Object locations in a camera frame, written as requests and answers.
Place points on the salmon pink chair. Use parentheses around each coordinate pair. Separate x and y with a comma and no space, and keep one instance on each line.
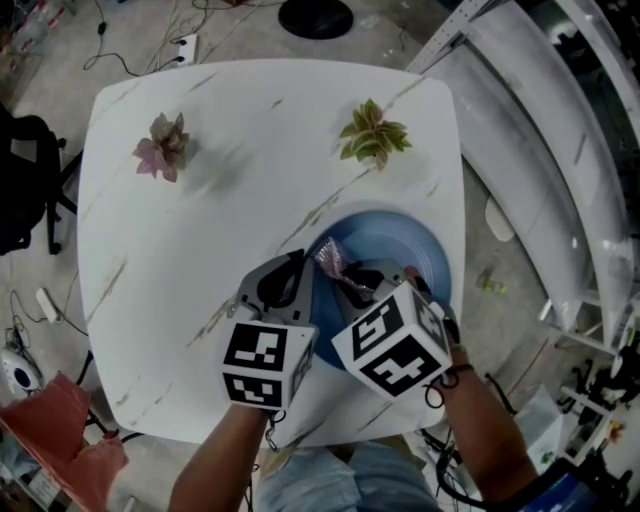
(50,425)

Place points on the black office chair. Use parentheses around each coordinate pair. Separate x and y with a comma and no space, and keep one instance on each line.
(25,175)

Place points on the black wrist band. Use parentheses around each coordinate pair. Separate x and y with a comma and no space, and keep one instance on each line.
(462,367)

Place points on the small green yellow toy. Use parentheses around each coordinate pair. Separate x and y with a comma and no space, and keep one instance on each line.
(487,284)

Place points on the white power strip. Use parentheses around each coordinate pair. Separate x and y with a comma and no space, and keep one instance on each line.
(47,305)
(187,47)

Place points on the person's right hand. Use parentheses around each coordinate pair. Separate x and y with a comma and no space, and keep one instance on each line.
(435,297)

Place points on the small pink potted plant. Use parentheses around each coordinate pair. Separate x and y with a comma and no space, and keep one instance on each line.
(162,147)

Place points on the white device with blue dial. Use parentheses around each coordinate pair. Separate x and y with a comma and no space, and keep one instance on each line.
(12,367)

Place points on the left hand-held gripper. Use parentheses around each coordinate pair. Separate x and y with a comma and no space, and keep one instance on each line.
(260,360)

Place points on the white metal shelf rack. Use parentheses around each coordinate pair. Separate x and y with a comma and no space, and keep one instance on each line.
(525,125)

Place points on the large blue plate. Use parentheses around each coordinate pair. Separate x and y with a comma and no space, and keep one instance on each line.
(390,235)

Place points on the small green potted plant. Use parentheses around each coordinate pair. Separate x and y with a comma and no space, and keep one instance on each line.
(372,135)

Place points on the person's right forearm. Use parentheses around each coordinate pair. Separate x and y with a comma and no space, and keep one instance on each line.
(485,430)

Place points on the tiny green plant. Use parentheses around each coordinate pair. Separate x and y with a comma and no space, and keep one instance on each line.
(547,456)

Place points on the person's light blue clothing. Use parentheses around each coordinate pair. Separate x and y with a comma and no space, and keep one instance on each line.
(350,480)

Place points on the person's left forearm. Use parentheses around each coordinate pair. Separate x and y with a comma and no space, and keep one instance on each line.
(220,450)

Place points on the black tablet with blue screen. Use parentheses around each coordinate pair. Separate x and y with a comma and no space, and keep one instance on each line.
(565,492)

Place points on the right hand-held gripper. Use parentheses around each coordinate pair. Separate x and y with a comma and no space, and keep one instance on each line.
(395,345)

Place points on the black metal stand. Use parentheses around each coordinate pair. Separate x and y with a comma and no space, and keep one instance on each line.
(500,392)

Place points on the white oval lid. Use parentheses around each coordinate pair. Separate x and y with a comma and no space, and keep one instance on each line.
(499,220)

